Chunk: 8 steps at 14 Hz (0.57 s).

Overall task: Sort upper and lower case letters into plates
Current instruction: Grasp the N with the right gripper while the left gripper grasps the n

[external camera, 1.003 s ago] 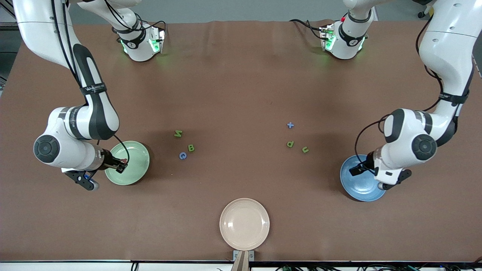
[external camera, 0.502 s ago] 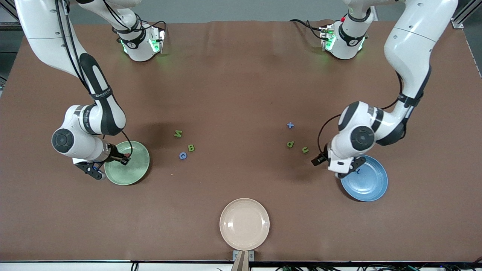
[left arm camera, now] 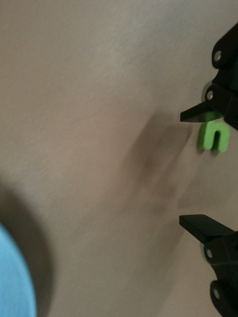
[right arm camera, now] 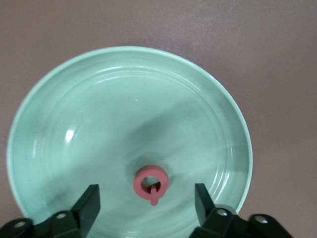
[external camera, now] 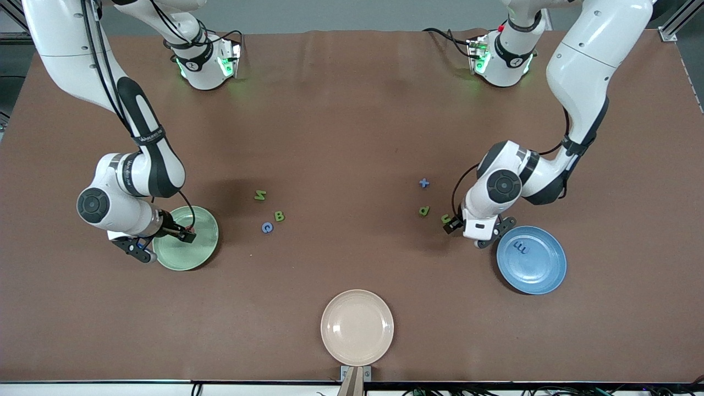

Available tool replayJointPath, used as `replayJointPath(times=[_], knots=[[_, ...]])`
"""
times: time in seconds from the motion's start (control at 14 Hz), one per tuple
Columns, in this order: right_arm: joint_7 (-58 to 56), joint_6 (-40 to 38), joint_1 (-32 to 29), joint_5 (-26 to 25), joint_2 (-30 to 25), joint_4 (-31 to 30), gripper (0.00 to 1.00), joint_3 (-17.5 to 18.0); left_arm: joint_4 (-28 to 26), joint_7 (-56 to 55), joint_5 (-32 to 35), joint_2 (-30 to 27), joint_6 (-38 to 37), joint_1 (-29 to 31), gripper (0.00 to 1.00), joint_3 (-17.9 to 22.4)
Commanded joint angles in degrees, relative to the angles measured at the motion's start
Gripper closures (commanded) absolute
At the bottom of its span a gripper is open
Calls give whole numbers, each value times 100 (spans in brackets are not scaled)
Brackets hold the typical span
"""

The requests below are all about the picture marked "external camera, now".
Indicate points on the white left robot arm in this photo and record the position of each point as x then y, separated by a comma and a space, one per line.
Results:
583, 66

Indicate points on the beige camera pole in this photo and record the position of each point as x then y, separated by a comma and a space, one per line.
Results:
352, 386

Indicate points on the black table edge strip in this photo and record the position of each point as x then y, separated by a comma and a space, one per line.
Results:
110, 381

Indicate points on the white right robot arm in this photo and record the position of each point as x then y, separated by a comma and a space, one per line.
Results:
66, 55

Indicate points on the light green plate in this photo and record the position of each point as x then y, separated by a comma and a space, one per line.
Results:
190, 256

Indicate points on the green letter N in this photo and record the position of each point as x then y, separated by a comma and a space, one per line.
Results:
260, 194

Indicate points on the blue plate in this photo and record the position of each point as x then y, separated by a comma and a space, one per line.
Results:
531, 269

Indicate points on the metal base connector bracket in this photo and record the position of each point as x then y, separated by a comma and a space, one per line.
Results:
476, 55
234, 60

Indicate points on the blue letter m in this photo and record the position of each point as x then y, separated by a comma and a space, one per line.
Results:
520, 248

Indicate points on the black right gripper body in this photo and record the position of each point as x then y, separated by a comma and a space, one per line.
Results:
171, 229

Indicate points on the grey metal clamp bracket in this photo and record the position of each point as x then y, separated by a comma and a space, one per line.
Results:
367, 374

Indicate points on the slanted aluminium frame profile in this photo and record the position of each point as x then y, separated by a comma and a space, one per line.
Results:
14, 37
668, 33

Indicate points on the blue letter C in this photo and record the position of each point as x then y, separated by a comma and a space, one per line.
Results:
267, 223

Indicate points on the brown table cloth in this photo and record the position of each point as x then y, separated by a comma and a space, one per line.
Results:
352, 137

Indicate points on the beige plate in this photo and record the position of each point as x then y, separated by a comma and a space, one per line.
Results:
357, 328

